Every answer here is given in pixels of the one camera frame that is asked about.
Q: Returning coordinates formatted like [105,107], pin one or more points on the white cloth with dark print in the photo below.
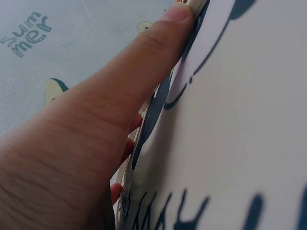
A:
[227,124]

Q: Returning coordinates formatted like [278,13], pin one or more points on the person's left hand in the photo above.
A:
[72,155]

